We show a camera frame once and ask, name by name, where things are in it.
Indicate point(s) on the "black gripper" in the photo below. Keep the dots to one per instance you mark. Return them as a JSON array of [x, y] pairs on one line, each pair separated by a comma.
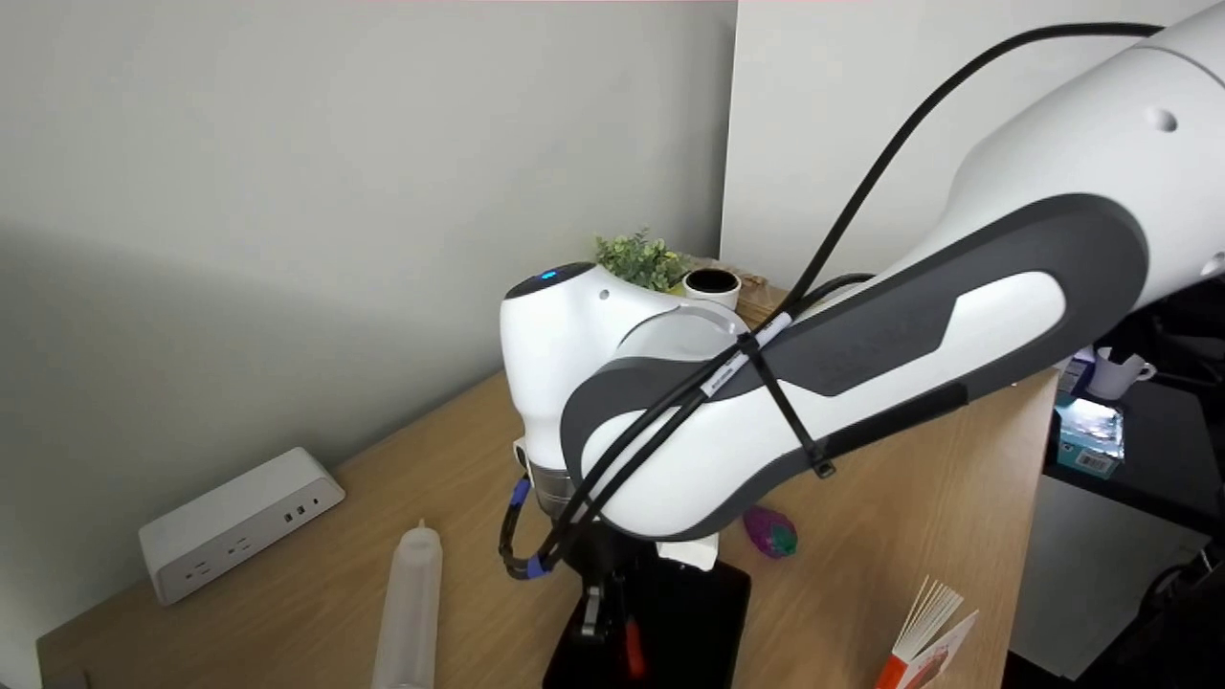
[[610, 641]]

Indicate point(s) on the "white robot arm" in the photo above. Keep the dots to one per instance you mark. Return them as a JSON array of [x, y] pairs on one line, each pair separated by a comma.
[[651, 419]]

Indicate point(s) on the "black plastic box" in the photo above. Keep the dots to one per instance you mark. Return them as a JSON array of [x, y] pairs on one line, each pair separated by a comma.
[[690, 629]]

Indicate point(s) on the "white power strip box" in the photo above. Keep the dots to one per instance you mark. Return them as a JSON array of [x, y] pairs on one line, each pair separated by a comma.
[[220, 529]]

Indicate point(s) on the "translucent white bottle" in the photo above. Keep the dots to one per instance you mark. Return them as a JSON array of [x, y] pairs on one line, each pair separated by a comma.
[[410, 615]]

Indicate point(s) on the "white cup with blue sleeve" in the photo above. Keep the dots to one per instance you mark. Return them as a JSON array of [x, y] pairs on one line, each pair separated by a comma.
[[715, 286]]

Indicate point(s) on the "wooden slat tray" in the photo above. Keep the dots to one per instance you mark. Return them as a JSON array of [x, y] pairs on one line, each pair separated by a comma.
[[758, 299]]

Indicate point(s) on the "green plant in pink pot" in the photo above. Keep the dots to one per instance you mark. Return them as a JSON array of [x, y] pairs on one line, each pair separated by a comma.
[[639, 261]]

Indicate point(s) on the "white mug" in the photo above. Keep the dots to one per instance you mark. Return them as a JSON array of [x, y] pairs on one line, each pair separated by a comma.
[[1117, 378]]

